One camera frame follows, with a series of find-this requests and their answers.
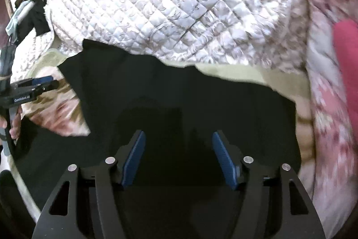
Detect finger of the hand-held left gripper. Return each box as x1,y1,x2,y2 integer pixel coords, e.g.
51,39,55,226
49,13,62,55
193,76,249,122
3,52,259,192
36,80,60,98
31,75,54,86

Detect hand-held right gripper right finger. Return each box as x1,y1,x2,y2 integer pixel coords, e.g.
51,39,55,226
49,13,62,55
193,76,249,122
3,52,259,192
212,130,326,239

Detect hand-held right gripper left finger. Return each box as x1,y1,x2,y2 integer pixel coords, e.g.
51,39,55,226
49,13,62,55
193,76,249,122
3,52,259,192
32,129,146,239

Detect black pants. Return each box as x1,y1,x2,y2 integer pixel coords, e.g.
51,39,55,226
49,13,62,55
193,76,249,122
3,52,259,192
13,39,303,239

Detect person's left hand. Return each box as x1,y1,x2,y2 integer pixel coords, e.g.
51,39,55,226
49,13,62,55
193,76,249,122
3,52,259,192
10,107,23,140

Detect floral plush blanket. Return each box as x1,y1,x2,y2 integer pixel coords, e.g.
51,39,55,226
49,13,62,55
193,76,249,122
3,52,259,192
21,49,319,172

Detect black garment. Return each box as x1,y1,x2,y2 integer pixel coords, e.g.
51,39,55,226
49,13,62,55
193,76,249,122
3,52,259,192
26,0,51,35

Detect light blue cloth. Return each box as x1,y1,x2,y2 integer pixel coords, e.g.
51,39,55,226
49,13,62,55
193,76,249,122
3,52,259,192
6,1,35,35

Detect dark red door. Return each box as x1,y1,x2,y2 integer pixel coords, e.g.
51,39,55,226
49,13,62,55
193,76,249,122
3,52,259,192
0,0,13,43

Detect pink floral quilt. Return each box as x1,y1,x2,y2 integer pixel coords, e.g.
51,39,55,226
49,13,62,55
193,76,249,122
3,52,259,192
305,0,358,228

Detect red pillow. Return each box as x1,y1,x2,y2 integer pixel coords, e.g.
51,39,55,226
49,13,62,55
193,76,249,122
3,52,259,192
333,19,358,116

